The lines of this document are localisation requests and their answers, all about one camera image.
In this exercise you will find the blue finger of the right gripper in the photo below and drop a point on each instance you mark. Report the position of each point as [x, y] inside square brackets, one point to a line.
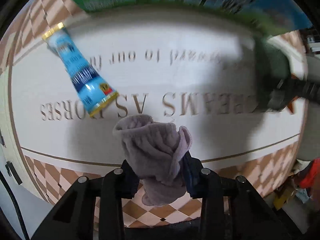
[297, 87]

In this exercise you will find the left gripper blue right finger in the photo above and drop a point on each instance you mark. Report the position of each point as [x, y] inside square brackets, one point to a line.
[232, 208]

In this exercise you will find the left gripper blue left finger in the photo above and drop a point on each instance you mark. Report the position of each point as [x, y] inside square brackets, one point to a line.
[72, 217]

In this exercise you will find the dark green pouch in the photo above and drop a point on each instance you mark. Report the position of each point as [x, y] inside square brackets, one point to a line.
[273, 79]

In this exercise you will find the lavender soft cloth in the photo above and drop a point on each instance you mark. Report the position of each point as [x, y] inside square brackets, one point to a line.
[154, 150]

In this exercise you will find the blue yellow snack tube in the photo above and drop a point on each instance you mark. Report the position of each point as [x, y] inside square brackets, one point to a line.
[93, 91]

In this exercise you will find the red plastic bag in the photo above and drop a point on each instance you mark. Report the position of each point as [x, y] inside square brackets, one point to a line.
[309, 177]

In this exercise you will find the patterned table mat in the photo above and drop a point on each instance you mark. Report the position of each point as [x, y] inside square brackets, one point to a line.
[178, 64]

